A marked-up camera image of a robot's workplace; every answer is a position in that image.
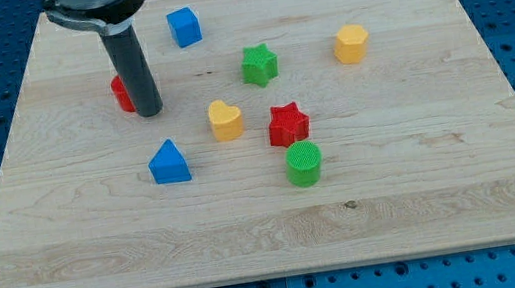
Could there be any green star block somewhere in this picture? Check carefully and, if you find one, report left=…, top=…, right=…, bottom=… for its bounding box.
left=241, top=43, right=279, bottom=88

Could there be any blue cube block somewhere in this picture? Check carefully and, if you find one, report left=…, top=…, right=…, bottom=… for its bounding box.
left=166, top=6, right=202, bottom=48

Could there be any blue triangle block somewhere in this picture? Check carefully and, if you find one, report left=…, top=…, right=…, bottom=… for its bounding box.
left=148, top=139, right=193, bottom=185

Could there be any yellow hexagon block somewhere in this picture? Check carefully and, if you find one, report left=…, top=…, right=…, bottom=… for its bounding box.
left=334, top=24, right=370, bottom=65

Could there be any wooden board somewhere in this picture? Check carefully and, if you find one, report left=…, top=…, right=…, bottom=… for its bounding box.
left=0, top=0, right=515, bottom=288

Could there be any yellow heart block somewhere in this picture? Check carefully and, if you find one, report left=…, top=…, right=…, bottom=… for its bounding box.
left=207, top=100, right=244, bottom=142

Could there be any red circle block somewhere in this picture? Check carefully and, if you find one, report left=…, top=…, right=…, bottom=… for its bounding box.
left=110, top=75, right=136, bottom=113

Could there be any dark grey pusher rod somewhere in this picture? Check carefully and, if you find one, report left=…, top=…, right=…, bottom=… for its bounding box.
left=101, top=26, right=163, bottom=117

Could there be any red star block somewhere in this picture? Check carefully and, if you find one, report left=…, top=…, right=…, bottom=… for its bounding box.
left=268, top=101, right=310, bottom=148

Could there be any green circle block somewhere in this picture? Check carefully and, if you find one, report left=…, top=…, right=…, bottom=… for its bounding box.
left=285, top=140, right=322, bottom=188

